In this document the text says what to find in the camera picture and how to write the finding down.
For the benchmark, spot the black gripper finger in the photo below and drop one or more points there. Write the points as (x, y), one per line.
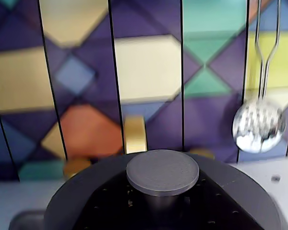
(213, 210)
(110, 210)

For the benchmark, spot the black round lid with knob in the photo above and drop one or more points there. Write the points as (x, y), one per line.
(163, 170)

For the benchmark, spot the yellow block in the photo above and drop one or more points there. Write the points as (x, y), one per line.
(134, 134)

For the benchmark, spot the metal skimmer ladle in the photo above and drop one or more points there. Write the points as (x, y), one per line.
(259, 127)

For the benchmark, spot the colourful geometric backsplash panel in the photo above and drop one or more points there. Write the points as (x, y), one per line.
(146, 67)

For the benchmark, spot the gray recipient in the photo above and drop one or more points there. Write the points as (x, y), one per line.
(26, 221)

